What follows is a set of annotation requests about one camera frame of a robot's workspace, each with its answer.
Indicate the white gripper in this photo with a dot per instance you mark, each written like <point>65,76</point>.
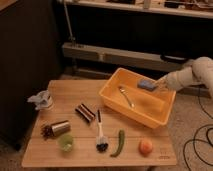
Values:
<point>175,81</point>

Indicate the blue sponge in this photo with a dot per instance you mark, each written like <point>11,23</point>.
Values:
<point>146,84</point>

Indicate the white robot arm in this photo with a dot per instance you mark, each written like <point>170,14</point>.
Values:
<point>200,71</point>

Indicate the yellow plastic tray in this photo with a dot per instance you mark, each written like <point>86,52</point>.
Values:
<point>151,108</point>

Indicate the metal spoon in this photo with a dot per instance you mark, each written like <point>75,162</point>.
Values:
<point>123,92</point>

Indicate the green chili pepper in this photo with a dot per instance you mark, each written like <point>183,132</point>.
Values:
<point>121,140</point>

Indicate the orange fruit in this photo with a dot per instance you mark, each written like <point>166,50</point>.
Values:
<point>145,147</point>

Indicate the brown striped block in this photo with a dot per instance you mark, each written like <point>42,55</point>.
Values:
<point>85,112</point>

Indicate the dish brush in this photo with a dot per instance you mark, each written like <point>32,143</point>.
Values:
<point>101,140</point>

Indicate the wooden table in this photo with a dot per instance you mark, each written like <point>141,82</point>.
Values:
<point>67,94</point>

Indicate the metal cup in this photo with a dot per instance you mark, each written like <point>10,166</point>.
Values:
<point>59,128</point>

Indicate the green cup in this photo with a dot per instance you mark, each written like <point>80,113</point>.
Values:
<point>65,142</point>

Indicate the dark grape bunch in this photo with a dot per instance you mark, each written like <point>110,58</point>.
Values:
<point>46,131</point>

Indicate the grey shelf rail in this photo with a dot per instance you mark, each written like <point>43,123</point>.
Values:
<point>121,57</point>

